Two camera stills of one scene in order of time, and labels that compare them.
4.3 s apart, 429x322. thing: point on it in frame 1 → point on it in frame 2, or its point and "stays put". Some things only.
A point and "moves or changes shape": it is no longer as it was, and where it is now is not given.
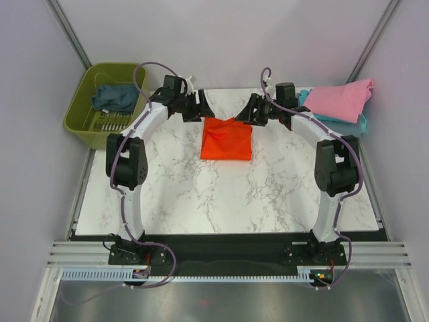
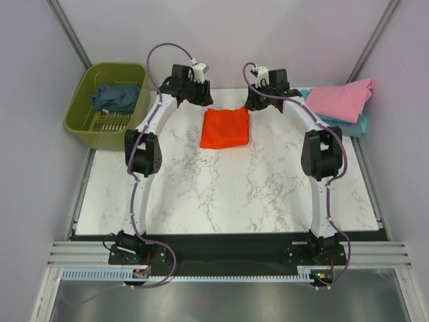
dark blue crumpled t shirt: x=116 y=98 stays put
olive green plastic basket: x=106 y=100 stays put
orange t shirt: x=226 y=139 moves or changes shape
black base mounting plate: x=226 y=255 stays put
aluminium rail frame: x=377 y=255 stays put
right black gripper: x=256 y=101 → x=252 y=102
